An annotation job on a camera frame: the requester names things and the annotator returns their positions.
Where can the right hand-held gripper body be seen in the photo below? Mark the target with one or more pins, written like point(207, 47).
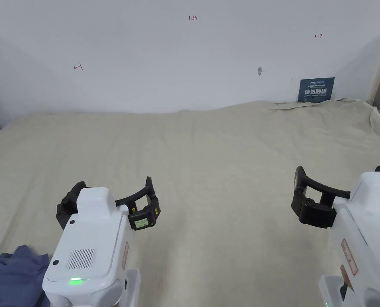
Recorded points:
point(368, 243)

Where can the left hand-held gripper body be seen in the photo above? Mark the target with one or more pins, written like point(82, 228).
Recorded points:
point(90, 243)

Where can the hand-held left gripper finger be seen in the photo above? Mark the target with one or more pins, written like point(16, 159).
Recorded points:
point(143, 214)
point(68, 204)

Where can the person's right hand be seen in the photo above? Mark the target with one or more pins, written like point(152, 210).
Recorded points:
point(344, 275)

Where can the dark blue garment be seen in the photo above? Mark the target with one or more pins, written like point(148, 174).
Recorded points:
point(10, 278)

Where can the bed with beige sheet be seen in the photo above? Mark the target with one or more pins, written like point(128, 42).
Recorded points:
point(209, 153)

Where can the blue sign card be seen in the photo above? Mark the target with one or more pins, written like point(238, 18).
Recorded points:
point(316, 90)

